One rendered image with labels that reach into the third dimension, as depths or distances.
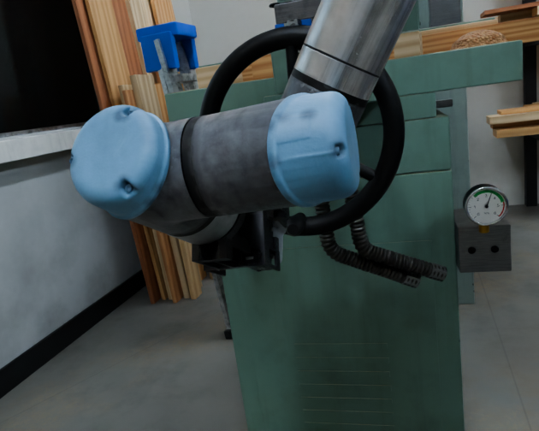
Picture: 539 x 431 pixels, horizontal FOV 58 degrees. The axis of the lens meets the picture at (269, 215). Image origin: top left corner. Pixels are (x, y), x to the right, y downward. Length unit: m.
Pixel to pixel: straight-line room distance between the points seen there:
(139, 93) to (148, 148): 1.90
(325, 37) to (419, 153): 0.46
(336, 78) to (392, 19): 0.06
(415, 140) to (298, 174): 0.56
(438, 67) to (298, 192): 0.56
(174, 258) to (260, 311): 1.39
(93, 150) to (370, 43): 0.23
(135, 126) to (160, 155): 0.02
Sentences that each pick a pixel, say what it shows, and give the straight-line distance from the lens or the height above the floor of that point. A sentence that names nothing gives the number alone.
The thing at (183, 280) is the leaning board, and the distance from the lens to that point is 2.33.
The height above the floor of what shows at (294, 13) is 0.98.
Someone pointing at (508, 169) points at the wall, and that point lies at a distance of 3.39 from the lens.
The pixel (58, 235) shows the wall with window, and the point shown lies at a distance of 2.16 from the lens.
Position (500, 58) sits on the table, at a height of 0.88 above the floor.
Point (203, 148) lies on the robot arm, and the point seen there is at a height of 0.84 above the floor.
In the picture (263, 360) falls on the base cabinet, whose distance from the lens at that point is 1.03.
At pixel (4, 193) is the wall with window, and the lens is 1.98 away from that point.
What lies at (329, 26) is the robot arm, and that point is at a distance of 0.43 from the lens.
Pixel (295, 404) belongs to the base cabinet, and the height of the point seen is 0.25.
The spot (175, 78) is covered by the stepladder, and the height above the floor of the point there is 0.98.
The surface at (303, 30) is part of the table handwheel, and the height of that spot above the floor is 0.94.
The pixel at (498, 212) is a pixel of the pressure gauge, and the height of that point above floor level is 0.65.
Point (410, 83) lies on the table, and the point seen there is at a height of 0.86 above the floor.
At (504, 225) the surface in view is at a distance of 0.86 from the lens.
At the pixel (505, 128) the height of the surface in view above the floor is 0.54.
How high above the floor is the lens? 0.87
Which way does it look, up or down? 14 degrees down
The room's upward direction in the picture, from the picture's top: 8 degrees counter-clockwise
